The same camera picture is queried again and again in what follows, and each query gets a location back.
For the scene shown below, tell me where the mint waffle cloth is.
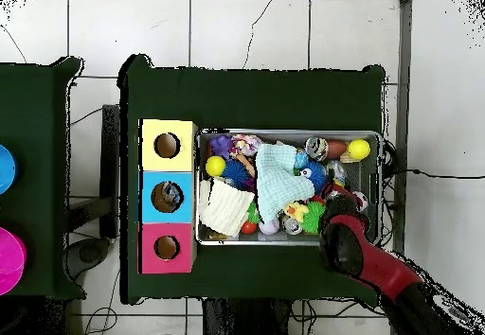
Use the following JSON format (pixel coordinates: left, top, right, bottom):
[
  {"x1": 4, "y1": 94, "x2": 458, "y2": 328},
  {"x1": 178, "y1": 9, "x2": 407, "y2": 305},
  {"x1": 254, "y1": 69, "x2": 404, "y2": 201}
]
[{"x1": 255, "y1": 143, "x2": 316, "y2": 224}]

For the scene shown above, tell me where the cream waffle cloth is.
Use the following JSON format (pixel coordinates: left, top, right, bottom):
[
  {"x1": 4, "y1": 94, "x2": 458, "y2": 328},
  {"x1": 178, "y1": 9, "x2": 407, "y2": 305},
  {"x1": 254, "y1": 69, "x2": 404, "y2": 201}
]
[{"x1": 197, "y1": 177, "x2": 256, "y2": 238}]

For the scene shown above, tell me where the yellow plastic ball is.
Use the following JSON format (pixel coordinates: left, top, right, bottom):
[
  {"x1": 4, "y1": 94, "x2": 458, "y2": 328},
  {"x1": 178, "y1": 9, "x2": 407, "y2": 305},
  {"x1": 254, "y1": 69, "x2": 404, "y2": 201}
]
[
  {"x1": 205, "y1": 155, "x2": 227, "y2": 177},
  {"x1": 347, "y1": 138, "x2": 371, "y2": 161}
]

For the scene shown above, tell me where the dark green table cloth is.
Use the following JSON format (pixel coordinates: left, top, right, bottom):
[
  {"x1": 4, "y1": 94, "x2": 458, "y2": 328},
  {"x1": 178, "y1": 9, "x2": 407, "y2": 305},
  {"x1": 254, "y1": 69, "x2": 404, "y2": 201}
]
[
  {"x1": 117, "y1": 53, "x2": 387, "y2": 306},
  {"x1": 0, "y1": 56, "x2": 86, "y2": 300}
]

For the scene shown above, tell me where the silver mesh bin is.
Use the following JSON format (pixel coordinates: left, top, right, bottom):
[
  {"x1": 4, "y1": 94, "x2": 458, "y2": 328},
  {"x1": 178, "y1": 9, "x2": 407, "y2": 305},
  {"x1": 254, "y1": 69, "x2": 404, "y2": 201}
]
[{"x1": 194, "y1": 128, "x2": 383, "y2": 247}]

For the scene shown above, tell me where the blue round bowl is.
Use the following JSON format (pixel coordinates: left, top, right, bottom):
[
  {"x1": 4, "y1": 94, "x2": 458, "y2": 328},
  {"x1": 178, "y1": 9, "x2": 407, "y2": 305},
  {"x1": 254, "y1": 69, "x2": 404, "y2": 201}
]
[{"x1": 0, "y1": 144, "x2": 19, "y2": 196}]

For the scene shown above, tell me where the blue spiky ball with eyes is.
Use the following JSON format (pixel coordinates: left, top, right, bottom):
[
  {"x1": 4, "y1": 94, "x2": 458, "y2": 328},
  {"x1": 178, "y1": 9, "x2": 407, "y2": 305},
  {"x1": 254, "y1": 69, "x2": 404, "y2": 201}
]
[{"x1": 298, "y1": 159, "x2": 328, "y2": 192}]

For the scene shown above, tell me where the purple plastic toy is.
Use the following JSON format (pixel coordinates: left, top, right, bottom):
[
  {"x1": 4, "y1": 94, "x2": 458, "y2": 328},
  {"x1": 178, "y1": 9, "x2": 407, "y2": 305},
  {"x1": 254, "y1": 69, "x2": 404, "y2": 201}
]
[{"x1": 208, "y1": 133, "x2": 234, "y2": 160}]

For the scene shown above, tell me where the brown toy football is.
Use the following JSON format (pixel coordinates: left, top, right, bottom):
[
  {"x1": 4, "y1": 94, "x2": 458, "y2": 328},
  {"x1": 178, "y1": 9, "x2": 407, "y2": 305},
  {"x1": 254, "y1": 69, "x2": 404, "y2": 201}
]
[{"x1": 326, "y1": 139, "x2": 348, "y2": 160}]

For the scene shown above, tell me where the wooden box with three holes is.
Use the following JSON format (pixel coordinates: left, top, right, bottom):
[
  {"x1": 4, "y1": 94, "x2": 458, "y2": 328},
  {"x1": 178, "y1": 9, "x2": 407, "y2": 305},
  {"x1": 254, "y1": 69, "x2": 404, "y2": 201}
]
[{"x1": 137, "y1": 117, "x2": 198, "y2": 275}]

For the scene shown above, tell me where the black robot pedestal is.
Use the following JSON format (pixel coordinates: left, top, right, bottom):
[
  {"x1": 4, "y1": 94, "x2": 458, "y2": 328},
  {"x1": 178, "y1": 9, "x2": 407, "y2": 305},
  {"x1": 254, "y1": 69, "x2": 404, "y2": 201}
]
[{"x1": 202, "y1": 297, "x2": 293, "y2": 335}]

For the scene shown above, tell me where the grey rounded floor base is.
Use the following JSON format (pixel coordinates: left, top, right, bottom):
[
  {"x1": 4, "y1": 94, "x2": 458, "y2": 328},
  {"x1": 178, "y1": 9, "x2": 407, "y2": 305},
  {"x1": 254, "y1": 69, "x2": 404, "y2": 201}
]
[{"x1": 66, "y1": 236, "x2": 112, "y2": 280}]

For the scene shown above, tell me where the grey metal post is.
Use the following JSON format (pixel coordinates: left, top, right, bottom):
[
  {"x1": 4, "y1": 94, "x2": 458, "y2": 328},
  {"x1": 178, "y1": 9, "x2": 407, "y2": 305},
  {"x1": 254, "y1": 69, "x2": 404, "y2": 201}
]
[{"x1": 391, "y1": 0, "x2": 413, "y2": 255}]

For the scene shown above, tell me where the black cable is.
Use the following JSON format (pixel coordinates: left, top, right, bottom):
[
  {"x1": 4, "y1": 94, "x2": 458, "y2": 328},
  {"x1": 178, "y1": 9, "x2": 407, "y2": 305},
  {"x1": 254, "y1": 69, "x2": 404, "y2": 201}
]
[{"x1": 393, "y1": 167, "x2": 485, "y2": 180}]

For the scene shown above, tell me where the magenta round bowl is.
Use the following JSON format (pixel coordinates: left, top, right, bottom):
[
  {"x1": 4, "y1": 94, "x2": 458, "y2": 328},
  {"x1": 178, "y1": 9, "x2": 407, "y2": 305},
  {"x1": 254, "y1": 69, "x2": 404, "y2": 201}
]
[{"x1": 0, "y1": 226, "x2": 27, "y2": 296}]

